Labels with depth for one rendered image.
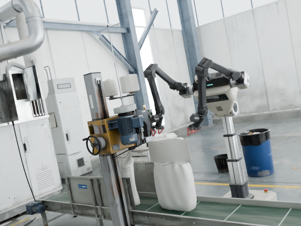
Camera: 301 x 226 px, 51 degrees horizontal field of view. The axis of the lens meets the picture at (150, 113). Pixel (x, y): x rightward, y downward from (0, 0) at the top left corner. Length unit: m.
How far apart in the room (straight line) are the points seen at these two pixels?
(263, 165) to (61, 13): 5.65
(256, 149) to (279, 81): 6.10
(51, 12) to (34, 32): 2.72
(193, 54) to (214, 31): 1.08
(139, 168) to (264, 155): 2.03
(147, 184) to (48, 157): 2.42
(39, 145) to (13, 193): 0.86
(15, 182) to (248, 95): 8.06
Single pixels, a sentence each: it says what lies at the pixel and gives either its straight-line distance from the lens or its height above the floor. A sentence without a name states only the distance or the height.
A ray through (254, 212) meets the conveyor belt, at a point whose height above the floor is 0.38.
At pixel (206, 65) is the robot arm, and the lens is 2.50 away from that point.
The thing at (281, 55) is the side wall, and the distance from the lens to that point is 10.76.
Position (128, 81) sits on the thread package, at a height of 1.62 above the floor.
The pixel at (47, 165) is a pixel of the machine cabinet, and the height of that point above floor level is 0.64.
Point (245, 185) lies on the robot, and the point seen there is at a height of 0.41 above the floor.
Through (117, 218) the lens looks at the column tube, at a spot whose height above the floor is 0.44.
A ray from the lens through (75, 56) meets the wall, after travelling 7.99.
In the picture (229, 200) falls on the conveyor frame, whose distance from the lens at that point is 3.09.
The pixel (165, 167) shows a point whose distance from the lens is 2.98.
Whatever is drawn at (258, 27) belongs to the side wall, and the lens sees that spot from 11.02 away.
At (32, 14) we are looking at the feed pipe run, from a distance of 5.38.
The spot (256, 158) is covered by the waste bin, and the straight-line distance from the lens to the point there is 4.93.
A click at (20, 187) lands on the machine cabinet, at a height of 0.44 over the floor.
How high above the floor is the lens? 1.46
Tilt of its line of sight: 3 degrees down
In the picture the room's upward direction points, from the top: 11 degrees counter-clockwise
